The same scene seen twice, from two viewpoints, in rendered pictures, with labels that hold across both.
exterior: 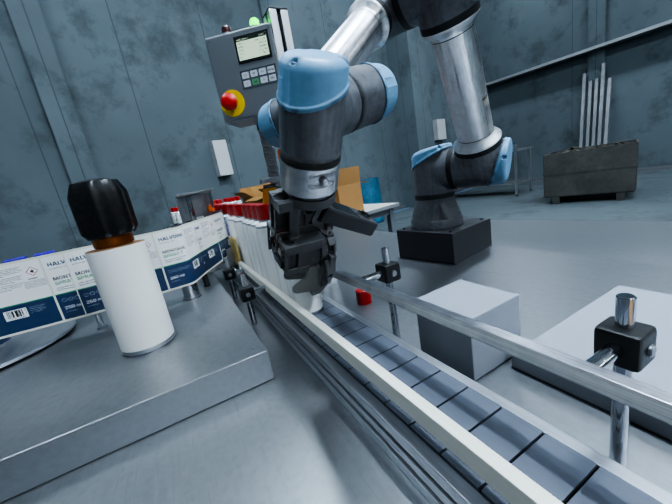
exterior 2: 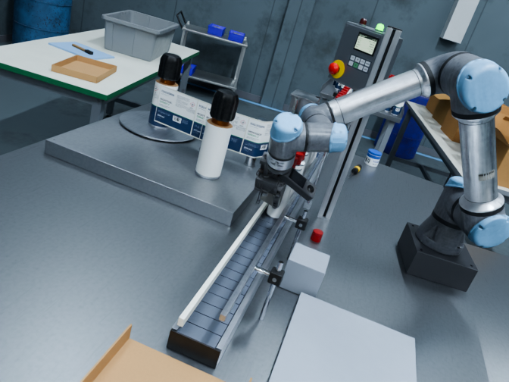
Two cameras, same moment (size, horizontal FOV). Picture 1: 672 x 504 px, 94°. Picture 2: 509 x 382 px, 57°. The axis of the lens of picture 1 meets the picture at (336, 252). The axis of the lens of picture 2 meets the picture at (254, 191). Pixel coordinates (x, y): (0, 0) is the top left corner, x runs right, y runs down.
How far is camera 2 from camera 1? 0.97 m
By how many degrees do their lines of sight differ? 36
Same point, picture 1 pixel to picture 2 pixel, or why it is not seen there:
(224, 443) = (192, 227)
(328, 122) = (279, 146)
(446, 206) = (441, 232)
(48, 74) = not seen: outside the picture
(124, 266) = (215, 136)
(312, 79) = (276, 131)
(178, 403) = (192, 204)
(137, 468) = (168, 211)
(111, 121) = not seen: outside the picture
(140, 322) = (207, 163)
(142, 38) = not seen: outside the picture
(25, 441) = (151, 177)
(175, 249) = (255, 133)
